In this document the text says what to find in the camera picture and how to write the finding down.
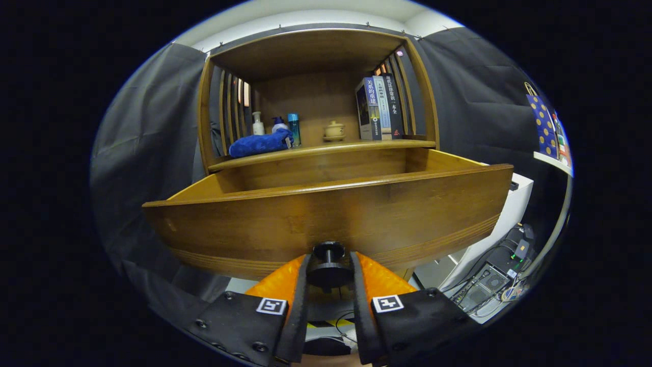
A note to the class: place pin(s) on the white pump bottle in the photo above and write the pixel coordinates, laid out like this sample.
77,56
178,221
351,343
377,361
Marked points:
258,127

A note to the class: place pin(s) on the wooden drawer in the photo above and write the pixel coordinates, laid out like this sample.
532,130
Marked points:
331,214

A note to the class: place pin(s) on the red label bottle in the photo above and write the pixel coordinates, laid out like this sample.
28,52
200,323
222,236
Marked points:
560,142

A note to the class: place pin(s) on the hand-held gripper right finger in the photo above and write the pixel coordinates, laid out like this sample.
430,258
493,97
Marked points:
360,306

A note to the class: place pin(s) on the folded blue towel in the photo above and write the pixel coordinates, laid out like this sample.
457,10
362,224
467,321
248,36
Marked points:
257,144

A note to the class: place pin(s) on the beige lidded teacup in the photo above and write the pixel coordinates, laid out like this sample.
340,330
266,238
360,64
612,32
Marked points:
334,130

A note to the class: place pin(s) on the yellow black floor tape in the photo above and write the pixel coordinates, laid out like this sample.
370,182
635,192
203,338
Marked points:
344,322

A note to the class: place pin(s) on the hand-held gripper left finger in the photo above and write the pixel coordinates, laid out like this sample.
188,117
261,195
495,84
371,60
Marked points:
300,306

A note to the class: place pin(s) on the white lotion bottle blue cap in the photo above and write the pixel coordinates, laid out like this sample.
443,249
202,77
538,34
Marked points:
279,126

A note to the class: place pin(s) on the wooden countertop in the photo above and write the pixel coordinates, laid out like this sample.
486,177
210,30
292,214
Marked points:
316,148

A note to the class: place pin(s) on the black electronic device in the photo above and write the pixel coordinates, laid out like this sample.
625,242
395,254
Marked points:
522,247

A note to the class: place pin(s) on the grey computer tower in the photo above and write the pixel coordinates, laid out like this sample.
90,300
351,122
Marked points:
484,285

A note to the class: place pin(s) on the book with dark photo cover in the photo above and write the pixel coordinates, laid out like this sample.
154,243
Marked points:
364,109

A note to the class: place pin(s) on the beige saucer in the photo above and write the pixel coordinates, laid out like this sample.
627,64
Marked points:
334,139

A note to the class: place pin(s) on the blue dotted gift bag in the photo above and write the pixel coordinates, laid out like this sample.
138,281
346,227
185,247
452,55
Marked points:
542,125

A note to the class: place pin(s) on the black backdrop cloth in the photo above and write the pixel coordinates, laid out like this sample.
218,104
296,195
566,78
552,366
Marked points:
142,153

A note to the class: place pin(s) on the clear blue bottle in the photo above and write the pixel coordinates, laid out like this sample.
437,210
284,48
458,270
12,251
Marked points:
294,130

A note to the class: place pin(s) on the white shelf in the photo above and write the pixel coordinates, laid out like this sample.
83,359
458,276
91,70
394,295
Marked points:
552,162

